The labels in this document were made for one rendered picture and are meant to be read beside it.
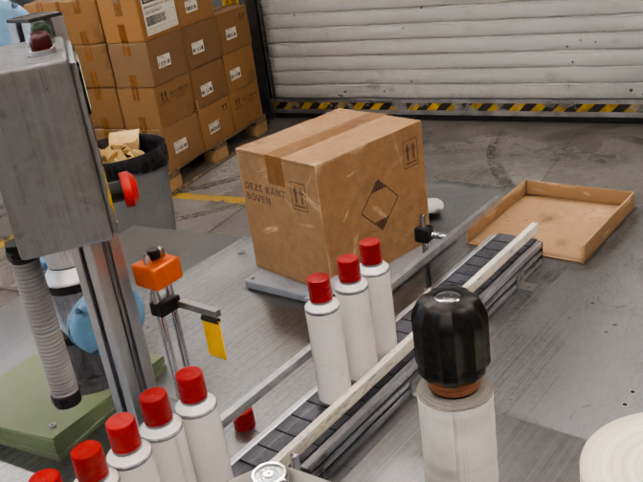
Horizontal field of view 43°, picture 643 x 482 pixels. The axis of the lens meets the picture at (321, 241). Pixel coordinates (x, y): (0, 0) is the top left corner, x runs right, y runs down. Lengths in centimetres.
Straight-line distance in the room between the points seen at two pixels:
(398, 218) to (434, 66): 388
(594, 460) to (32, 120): 65
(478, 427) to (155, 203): 290
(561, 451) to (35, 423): 80
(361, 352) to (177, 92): 380
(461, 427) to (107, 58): 419
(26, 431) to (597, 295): 102
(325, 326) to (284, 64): 494
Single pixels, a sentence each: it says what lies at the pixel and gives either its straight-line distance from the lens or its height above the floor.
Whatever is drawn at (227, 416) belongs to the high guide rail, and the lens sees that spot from 113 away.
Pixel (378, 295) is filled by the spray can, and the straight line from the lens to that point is 127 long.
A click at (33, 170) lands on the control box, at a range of 85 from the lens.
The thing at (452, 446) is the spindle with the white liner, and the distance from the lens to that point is 94.
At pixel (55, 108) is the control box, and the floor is 143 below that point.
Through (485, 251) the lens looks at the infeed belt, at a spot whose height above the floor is 88.
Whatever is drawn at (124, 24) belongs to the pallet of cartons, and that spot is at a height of 100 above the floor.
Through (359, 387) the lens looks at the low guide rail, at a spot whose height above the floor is 91.
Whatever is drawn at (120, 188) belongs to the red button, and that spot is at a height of 133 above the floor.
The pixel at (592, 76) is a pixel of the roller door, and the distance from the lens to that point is 528.
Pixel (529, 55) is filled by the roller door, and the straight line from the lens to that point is 533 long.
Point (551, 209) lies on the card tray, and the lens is 196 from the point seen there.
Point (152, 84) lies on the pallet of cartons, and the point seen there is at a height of 66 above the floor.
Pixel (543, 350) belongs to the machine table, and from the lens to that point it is 144.
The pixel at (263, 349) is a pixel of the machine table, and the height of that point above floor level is 83.
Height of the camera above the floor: 160
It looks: 24 degrees down
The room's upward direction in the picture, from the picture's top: 8 degrees counter-clockwise
